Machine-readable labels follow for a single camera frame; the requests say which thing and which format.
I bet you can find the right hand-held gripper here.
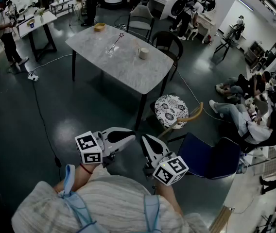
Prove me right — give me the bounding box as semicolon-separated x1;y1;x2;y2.
140;134;189;186

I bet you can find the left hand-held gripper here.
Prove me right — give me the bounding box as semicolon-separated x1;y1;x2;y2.
74;127;137;167

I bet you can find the white ceramic cup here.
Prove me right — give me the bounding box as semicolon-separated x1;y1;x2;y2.
136;47;150;60

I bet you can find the star-tipped wand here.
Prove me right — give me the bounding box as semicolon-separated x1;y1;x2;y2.
108;32;125;53

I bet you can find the person's right forearm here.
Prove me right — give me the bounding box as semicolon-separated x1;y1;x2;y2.
153;182;184;216

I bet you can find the person's left forearm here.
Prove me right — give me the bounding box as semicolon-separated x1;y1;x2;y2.
53;163;97;194

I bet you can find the black table leg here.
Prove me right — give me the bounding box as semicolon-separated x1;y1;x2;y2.
71;49;77;82
135;93;148;132
160;70;171;97

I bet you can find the wooden chair with floral cushion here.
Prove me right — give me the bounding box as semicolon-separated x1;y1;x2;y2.
150;93;204;143

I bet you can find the dark blue chair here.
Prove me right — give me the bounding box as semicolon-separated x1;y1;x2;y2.
176;132;241;181

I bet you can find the person's grey striped sweater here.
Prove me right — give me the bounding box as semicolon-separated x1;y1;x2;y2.
11;165;210;233

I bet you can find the black wicker chair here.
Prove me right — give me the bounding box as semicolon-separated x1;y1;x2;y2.
151;31;184;69

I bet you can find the tan rectangular bowl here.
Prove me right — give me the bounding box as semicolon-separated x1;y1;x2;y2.
93;22;106;33

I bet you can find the white stool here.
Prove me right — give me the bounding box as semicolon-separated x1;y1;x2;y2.
183;24;199;41

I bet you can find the black slim chair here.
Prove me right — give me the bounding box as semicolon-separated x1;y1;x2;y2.
214;36;233;61

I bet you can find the grey upholstered chair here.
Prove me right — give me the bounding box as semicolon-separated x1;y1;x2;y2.
127;5;155;42

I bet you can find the white vanity desk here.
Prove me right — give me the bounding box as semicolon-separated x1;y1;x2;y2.
193;11;217;45

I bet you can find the white table with black legs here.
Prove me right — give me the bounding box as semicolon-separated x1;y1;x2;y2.
16;10;58;62

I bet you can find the white vase with plant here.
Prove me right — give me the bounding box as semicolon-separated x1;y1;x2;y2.
37;7;46;24

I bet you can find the round mirror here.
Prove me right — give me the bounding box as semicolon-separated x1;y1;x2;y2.
200;0;216;12

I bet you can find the red string bracelet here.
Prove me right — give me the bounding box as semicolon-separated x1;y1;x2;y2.
79;163;93;175

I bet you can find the light blue shoulder strap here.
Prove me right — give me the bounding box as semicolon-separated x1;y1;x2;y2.
56;164;104;233
143;194;163;233

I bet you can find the black floor cable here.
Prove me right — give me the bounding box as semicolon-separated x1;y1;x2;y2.
31;80;63;182

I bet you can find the white floor cable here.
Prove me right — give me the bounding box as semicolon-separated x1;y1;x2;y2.
32;54;73;74
173;67;233;125

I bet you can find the white wall shelf unit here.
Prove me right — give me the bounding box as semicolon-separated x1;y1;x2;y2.
150;0;180;21

